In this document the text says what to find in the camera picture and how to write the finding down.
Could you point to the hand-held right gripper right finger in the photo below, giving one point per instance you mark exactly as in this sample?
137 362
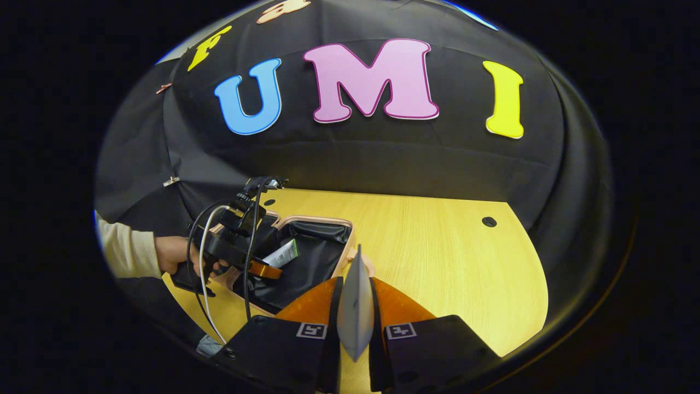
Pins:
376 350

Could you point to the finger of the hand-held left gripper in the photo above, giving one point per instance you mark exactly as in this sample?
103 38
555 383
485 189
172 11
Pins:
265 270

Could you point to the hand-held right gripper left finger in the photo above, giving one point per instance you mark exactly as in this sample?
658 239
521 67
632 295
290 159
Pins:
334 350

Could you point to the green white skin care tube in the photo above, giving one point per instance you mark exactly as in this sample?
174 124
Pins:
281 254

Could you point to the pink suitcase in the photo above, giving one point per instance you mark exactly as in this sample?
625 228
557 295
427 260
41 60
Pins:
311 257

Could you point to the silver backdrop clip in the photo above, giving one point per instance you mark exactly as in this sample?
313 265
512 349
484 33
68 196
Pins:
171 180

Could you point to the pale grey object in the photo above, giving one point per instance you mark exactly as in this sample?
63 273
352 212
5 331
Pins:
209 345

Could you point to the black backdrop cloth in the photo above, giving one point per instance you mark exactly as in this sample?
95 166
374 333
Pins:
355 158

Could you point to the copper backdrop clip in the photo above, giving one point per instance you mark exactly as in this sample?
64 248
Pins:
163 87

